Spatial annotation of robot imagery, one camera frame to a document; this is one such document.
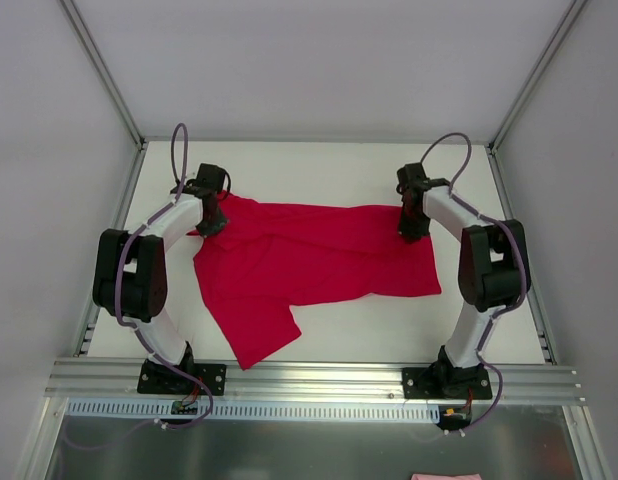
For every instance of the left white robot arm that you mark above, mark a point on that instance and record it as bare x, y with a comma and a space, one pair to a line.
130, 279

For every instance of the pink folded cloth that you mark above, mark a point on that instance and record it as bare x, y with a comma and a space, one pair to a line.
424, 476

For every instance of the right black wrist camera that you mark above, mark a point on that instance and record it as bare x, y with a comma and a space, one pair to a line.
409, 176

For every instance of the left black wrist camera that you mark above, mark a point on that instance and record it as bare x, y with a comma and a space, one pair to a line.
213, 178

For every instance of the slotted cable duct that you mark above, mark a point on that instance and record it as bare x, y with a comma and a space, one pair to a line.
255, 410

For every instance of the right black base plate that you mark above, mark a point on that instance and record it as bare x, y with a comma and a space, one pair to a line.
432, 383

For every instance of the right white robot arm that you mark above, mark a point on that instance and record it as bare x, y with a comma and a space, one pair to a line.
493, 272

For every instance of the aluminium frame post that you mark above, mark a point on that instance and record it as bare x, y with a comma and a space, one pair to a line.
95, 58
559, 35

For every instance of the red t-shirt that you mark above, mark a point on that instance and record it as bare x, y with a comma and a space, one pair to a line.
272, 257

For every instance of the left aluminium frame post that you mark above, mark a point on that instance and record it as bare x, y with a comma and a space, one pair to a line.
95, 58

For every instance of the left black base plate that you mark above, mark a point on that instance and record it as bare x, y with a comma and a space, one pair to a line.
155, 379

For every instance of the right aluminium frame post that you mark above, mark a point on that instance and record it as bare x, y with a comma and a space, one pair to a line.
559, 35

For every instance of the aluminium front rail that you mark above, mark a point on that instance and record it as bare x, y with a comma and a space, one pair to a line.
93, 377

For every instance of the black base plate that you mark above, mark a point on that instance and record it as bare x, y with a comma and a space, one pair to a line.
432, 383
155, 379

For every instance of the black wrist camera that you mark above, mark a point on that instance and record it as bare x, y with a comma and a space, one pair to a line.
213, 178
409, 176

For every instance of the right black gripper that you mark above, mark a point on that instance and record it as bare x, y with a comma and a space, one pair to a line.
412, 223

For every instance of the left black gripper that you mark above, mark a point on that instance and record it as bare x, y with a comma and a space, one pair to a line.
212, 220

